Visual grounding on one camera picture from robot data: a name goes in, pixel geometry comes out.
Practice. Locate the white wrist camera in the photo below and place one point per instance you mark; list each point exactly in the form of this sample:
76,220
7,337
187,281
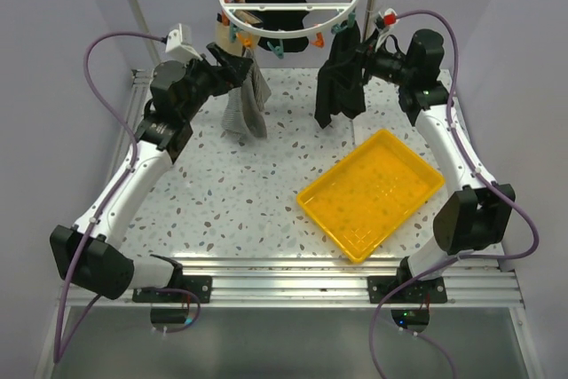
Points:
385,21
179,44

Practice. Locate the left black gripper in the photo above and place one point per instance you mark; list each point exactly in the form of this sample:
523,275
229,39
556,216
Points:
224,77

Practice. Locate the grey striped underwear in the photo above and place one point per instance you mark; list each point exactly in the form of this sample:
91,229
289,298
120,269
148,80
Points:
244,113

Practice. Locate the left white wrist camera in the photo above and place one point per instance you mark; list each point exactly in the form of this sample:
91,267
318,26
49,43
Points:
179,44

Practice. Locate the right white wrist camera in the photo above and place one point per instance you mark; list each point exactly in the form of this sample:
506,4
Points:
385,21

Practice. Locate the aluminium rail frame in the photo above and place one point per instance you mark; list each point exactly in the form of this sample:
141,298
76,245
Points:
229,210

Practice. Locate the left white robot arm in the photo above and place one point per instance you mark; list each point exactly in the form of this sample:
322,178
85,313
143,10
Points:
87,253

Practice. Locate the black pinstriped underwear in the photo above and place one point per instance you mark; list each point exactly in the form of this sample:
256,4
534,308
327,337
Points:
339,83

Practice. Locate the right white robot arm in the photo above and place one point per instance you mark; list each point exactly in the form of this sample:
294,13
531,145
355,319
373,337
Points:
475,216

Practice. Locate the yellow plastic tray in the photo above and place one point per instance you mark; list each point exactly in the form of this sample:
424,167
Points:
369,194

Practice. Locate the beige underwear navy trim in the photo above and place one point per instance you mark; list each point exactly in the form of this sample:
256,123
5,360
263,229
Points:
233,39

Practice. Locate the plain black underwear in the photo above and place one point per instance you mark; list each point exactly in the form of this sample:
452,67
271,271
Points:
286,21

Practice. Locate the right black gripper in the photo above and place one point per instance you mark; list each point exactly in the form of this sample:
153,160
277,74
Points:
369,56

